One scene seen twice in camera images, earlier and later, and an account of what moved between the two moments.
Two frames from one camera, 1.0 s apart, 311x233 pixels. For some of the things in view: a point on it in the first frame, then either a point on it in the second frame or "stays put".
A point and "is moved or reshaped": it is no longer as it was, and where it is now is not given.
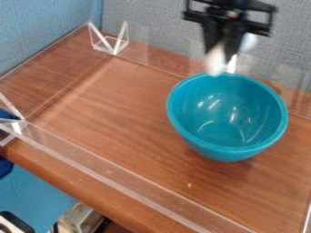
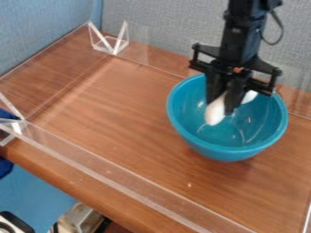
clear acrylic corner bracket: [106, 43] stays put
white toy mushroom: [216, 61] is moved or reshaped
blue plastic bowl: [228, 116] stays put
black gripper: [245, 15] -> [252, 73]
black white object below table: [10, 224] stays put
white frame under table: [80, 219] stays put
